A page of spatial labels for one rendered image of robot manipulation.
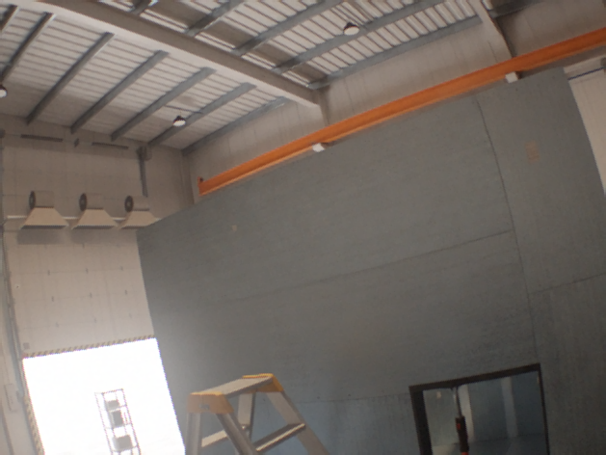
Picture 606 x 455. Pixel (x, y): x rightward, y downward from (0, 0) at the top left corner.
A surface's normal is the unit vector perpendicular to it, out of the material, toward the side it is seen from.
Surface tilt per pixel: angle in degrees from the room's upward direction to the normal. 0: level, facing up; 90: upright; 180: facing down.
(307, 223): 90
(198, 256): 90
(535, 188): 90
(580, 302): 90
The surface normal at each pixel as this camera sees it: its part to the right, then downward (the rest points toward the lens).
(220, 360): -0.56, 0.00
